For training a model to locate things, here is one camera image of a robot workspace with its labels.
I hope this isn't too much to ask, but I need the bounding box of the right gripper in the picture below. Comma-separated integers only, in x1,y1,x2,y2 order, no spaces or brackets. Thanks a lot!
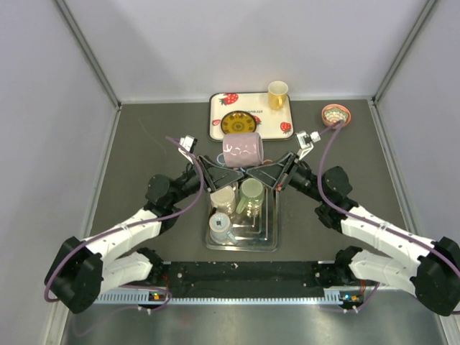
247,151,328,204

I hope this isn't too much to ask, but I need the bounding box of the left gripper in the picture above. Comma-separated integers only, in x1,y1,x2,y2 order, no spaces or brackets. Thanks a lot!
169,154,245,205

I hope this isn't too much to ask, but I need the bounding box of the green mug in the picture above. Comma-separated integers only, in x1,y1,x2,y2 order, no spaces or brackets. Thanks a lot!
236,178,265,216

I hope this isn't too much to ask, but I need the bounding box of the purple mug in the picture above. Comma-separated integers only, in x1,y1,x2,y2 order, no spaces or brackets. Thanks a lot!
222,132,264,168

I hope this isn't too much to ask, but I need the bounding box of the light blue white mug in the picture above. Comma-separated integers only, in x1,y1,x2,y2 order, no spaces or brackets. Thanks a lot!
208,212,237,244

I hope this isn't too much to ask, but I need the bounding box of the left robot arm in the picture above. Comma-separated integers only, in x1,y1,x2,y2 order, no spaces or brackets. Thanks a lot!
44,155,245,314

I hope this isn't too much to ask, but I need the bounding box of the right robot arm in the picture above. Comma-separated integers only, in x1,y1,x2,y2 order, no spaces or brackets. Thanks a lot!
247,153,459,316

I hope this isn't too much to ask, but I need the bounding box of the grey blue mug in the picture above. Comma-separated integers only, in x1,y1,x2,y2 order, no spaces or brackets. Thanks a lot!
216,153,228,167

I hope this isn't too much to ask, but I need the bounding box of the cream mug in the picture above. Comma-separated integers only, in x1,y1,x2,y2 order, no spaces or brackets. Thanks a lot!
210,185,236,215

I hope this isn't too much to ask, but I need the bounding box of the yellow mug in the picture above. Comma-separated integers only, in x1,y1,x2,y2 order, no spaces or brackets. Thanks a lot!
267,80,289,110

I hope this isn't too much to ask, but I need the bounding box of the strawberry serving tray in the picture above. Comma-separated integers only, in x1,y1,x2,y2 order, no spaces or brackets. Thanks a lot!
209,93,294,141

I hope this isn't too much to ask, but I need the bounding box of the yellow patterned plate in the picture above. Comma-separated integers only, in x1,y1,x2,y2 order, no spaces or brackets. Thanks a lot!
220,111,257,135

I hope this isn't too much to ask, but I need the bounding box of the metal tray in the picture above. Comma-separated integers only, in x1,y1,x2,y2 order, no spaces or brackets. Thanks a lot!
205,178,280,252

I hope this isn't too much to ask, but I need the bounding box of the pink patterned bowl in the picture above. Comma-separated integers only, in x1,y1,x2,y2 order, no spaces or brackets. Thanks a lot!
321,103,351,127

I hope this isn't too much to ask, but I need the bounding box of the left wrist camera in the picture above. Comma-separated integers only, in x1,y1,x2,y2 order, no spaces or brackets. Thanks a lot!
178,135,198,162

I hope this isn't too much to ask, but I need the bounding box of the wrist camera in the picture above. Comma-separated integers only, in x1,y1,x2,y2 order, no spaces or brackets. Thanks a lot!
295,131,321,160
178,135,198,162

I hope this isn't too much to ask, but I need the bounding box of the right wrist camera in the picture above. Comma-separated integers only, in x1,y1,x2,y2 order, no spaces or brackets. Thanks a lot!
295,131,321,160

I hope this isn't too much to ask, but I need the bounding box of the aluminium frame rail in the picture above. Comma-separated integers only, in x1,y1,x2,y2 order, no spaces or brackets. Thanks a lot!
96,272,432,306

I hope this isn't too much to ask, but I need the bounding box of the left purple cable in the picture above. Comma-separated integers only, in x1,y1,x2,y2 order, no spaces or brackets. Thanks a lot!
42,135,206,317

